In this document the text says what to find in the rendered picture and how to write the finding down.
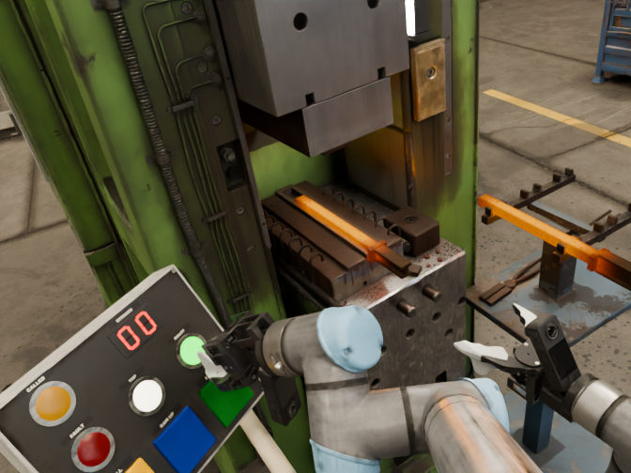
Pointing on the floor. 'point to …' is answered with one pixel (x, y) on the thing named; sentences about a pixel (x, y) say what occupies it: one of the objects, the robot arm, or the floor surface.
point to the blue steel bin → (614, 40)
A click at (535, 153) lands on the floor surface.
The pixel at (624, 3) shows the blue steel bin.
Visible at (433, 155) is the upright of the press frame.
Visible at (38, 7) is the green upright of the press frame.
